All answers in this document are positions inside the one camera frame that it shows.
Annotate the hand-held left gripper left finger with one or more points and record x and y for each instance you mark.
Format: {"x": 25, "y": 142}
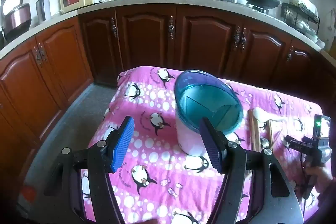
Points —
{"x": 123, "y": 142}

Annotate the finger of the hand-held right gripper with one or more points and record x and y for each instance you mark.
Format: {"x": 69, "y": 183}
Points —
{"x": 292, "y": 144}

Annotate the metal spoon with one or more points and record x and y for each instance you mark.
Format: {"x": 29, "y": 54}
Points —
{"x": 264, "y": 142}

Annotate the pink penguin printed blanket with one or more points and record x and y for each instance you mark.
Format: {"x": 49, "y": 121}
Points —
{"x": 157, "y": 161}

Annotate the brown wooden base cabinet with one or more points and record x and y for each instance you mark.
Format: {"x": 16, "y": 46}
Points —
{"x": 147, "y": 37}

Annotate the brown chopstick white tip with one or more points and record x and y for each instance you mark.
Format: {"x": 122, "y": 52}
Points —
{"x": 271, "y": 134}
{"x": 279, "y": 132}

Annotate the light wooden chopstick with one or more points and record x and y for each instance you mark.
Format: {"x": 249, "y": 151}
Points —
{"x": 256, "y": 134}
{"x": 252, "y": 132}

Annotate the person's right hand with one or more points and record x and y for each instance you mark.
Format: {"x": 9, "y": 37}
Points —
{"x": 322, "y": 178}

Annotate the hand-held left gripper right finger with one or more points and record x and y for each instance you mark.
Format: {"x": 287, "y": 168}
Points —
{"x": 210, "y": 145}

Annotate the silver rice cooker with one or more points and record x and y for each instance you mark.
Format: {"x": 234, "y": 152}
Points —
{"x": 17, "y": 16}

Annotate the silver electric kettle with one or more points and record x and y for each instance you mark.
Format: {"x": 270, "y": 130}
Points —
{"x": 43, "y": 10}

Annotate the white ceramic spoon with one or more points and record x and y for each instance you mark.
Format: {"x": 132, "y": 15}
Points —
{"x": 260, "y": 113}

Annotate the black dish rack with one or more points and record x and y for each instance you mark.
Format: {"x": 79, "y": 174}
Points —
{"x": 299, "y": 16}

